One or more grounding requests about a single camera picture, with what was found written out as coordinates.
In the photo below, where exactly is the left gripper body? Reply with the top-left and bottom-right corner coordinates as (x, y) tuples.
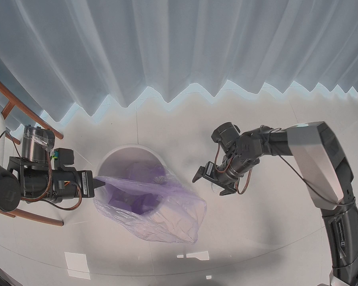
(24, 169), (95, 204)

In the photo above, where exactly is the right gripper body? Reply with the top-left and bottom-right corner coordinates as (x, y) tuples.
(203, 157), (258, 192)

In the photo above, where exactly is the purple plastic bag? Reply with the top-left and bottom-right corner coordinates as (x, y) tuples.
(93, 160), (208, 245)

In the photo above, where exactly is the white trash bin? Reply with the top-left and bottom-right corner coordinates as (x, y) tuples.
(96, 144), (170, 223)

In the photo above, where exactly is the pale blue curtain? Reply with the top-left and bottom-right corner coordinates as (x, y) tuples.
(0, 0), (358, 130)

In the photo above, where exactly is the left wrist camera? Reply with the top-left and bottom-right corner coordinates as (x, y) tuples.
(53, 149), (78, 172)

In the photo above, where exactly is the black cable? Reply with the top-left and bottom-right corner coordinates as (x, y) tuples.
(278, 155), (356, 204)

